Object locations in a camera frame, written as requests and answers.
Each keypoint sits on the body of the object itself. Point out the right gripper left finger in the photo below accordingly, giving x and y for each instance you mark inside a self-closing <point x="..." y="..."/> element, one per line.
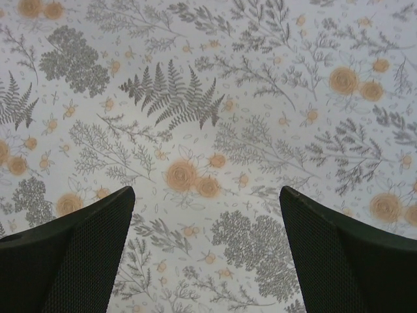
<point x="70" y="263"/>

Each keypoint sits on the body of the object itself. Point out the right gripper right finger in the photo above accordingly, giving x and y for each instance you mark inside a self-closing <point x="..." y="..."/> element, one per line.
<point x="344" y="265"/>

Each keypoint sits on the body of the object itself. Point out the floral patterned table mat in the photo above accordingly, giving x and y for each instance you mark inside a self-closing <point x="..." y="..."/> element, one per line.
<point x="207" y="109"/>

